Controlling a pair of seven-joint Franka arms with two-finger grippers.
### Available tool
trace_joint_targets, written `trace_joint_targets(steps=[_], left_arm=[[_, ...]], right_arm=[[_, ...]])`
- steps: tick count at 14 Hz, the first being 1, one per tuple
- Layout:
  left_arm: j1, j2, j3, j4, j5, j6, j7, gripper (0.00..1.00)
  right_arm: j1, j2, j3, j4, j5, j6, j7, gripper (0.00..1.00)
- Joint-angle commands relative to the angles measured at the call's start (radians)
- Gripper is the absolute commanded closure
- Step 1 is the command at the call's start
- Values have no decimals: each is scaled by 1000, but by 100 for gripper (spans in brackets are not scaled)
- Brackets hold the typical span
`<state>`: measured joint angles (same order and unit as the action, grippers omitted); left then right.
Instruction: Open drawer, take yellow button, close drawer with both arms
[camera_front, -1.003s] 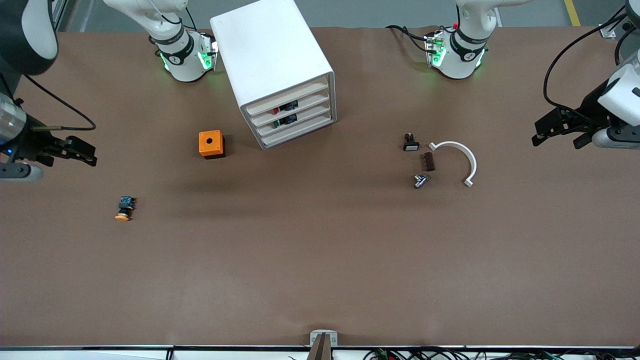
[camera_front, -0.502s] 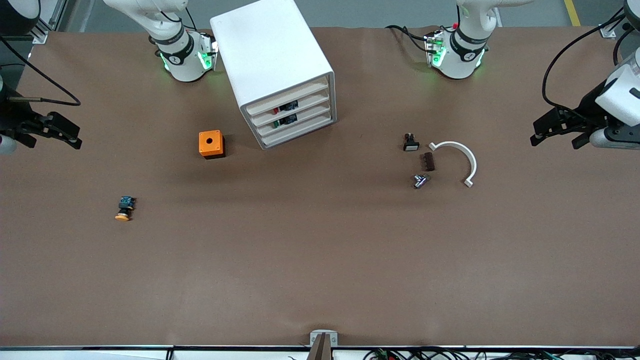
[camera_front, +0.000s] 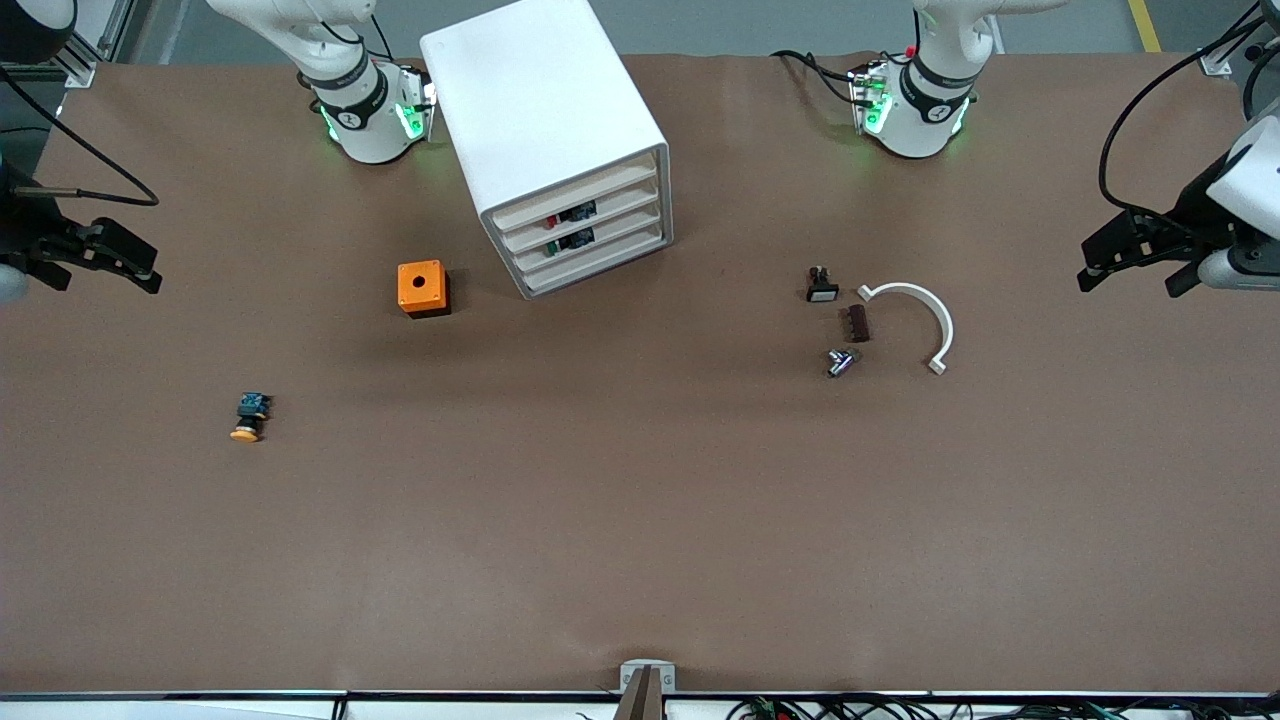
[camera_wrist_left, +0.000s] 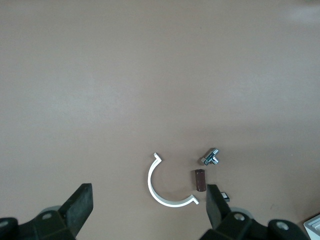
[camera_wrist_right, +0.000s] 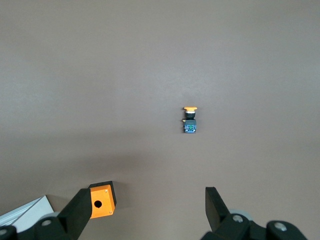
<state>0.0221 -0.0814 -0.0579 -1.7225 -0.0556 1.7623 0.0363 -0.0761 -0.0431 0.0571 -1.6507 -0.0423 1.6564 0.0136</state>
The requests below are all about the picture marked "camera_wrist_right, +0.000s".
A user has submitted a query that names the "white drawer cabinet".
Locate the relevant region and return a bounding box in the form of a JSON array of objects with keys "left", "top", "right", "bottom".
[{"left": 0, "top": 194, "right": 61, "bottom": 235}]

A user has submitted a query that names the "orange button enclosure box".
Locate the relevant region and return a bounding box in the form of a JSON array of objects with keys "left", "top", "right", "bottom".
[{"left": 88, "top": 181, "right": 118, "bottom": 220}]

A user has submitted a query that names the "yellow mushroom push button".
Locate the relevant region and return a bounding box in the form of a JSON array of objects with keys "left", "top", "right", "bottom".
[{"left": 180, "top": 106, "right": 198, "bottom": 135}]

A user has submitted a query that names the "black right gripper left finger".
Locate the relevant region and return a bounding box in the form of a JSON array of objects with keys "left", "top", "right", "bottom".
[{"left": 0, "top": 188, "right": 92, "bottom": 240}]

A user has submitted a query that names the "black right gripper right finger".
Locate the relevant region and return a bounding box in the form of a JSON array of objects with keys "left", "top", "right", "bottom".
[{"left": 199, "top": 186, "right": 306, "bottom": 240}]

